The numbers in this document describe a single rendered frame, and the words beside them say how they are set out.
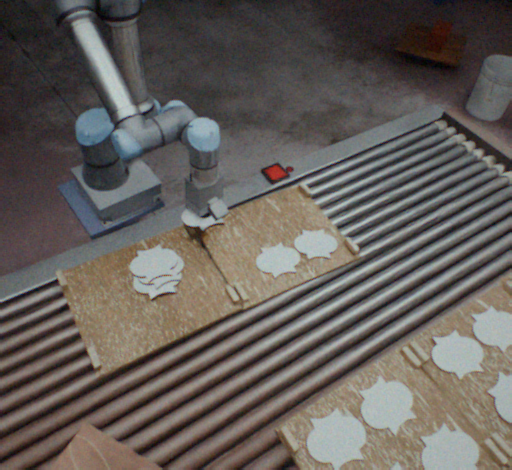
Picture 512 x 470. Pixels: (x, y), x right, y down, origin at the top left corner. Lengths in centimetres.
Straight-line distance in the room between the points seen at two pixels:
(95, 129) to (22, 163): 184
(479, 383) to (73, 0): 137
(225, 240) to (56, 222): 157
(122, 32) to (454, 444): 131
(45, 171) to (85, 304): 190
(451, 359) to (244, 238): 67
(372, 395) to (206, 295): 51
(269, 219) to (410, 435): 74
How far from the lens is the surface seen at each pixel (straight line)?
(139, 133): 123
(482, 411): 143
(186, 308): 139
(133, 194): 164
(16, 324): 148
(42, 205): 305
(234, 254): 150
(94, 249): 157
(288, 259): 149
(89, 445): 116
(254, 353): 135
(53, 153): 336
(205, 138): 118
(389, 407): 133
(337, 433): 127
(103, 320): 140
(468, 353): 148
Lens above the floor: 212
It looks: 49 degrees down
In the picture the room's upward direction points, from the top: 6 degrees clockwise
